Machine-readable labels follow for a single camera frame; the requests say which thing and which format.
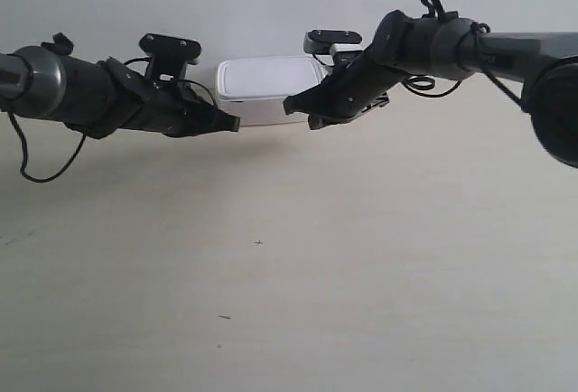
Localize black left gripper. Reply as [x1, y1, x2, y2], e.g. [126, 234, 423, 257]
[67, 57, 240, 139]

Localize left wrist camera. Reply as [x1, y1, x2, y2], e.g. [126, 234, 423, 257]
[138, 33, 202, 80]

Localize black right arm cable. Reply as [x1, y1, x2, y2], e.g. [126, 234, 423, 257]
[404, 0, 527, 116]

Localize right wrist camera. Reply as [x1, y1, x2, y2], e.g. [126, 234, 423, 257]
[303, 29, 362, 55]

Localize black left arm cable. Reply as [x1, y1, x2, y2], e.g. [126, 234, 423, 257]
[0, 93, 89, 183]

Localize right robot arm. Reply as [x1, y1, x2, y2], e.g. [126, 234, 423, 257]
[284, 11, 577, 167]

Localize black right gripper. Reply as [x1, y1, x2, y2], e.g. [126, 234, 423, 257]
[283, 10, 417, 130]

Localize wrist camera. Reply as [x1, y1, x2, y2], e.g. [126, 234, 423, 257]
[138, 33, 202, 80]
[303, 29, 362, 55]

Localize white lidded plastic box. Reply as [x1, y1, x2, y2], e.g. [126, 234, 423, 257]
[214, 55, 326, 126]

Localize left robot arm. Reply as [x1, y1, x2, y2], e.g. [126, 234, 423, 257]
[1, 33, 240, 139]

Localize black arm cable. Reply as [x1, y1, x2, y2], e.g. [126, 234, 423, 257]
[404, 0, 527, 116]
[0, 93, 89, 183]

